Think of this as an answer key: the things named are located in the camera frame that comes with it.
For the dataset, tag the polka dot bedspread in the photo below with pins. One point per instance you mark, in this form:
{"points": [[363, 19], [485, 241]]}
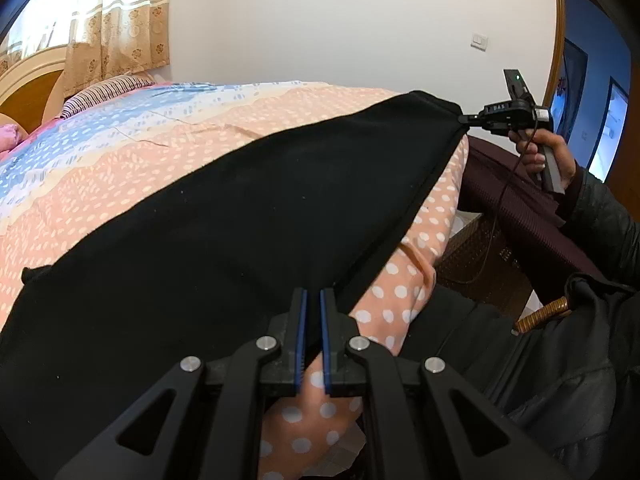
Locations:
{"points": [[150, 160]]}

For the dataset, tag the person's right hand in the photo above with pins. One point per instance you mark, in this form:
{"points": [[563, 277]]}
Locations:
{"points": [[529, 152]]}

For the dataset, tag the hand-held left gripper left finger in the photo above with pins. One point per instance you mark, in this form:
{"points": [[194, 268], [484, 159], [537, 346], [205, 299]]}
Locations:
{"points": [[301, 345]]}

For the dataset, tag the maroon knitted cloth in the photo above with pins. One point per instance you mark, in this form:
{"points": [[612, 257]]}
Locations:
{"points": [[530, 225]]}

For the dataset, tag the person's right forearm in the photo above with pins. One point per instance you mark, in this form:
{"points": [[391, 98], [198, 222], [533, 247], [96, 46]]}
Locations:
{"points": [[605, 225]]}

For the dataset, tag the striped pillow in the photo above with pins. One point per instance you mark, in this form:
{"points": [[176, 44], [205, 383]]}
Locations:
{"points": [[100, 92]]}

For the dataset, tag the white light switch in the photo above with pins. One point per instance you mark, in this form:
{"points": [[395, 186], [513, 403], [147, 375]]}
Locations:
{"points": [[480, 41]]}

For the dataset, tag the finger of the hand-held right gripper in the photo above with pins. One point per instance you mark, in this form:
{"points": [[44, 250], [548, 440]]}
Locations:
{"points": [[471, 119]]}

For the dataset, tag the brown wicker box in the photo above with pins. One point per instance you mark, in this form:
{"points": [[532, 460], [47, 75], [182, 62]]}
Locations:
{"points": [[480, 265]]}

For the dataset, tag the cream wooden headboard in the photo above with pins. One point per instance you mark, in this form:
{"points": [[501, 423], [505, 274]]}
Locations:
{"points": [[30, 95]]}

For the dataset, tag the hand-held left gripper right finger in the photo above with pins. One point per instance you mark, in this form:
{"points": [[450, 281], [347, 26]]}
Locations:
{"points": [[326, 345]]}

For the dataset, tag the dark framed panel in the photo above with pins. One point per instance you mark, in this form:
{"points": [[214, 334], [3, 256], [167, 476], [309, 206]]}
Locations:
{"points": [[572, 85]]}

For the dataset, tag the black jacket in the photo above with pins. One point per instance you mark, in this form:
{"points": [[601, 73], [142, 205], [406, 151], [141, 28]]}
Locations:
{"points": [[550, 390]]}

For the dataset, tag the folded pink blanket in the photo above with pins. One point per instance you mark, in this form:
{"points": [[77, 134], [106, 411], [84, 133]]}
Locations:
{"points": [[10, 137]]}

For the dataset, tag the black pants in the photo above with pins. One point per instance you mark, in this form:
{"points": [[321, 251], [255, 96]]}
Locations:
{"points": [[225, 240]]}

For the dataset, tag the beige floral curtain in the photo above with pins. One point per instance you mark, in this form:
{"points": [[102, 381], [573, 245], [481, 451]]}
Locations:
{"points": [[115, 25]]}

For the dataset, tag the bright glass window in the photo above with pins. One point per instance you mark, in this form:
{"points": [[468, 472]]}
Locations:
{"points": [[610, 130]]}

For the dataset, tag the wooden door frame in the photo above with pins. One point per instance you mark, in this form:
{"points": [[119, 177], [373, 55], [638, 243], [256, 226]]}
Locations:
{"points": [[557, 35]]}

